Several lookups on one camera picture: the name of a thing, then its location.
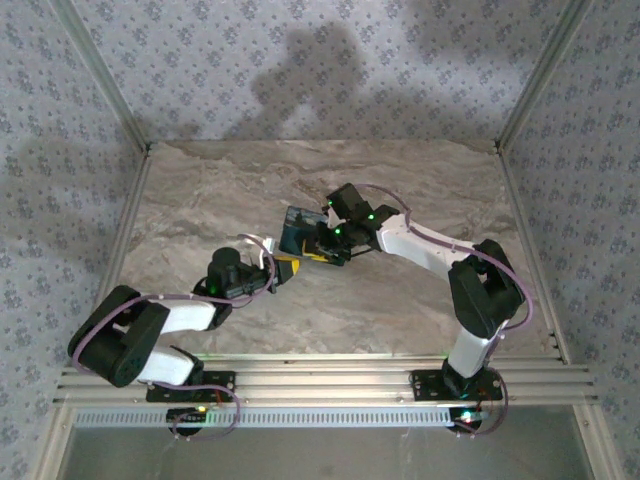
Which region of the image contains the aluminium frame leg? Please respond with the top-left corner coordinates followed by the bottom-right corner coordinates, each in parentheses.
top-left (32, 404), bottom-right (76, 480)
top-left (572, 404), bottom-right (619, 480)

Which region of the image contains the blue starry night print box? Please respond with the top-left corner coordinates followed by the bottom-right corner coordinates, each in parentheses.
top-left (278, 205), bottom-right (347, 269)

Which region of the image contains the aluminium frame upright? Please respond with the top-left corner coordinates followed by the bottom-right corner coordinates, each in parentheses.
top-left (49, 0), bottom-right (154, 154)
top-left (493, 0), bottom-right (597, 151)

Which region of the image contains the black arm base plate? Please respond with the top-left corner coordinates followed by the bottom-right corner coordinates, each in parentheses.
top-left (408, 369), bottom-right (505, 402)
top-left (145, 370), bottom-right (237, 404)

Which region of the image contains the aluminium side rail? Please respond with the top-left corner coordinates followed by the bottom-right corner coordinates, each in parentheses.
top-left (74, 147), bottom-right (154, 369)

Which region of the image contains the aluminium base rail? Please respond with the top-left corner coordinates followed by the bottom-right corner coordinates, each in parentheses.
top-left (52, 352), bottom-right (599, 406)

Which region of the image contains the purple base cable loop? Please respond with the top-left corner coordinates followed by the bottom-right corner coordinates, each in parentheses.
top-left (169, 384), bottom-right (242, 444)
top-left (452, 369), bottom-right (510, 441)

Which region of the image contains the slotted grey cable duct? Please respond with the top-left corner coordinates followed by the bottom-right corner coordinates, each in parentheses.
top-left (72, 408), bottom-right (454, 430)

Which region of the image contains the small controller board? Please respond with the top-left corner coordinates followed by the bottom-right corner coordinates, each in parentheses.
top-left (167, 407), bottom-right (211, 427)
top-left (446, 407), bottom-right (494, 435)

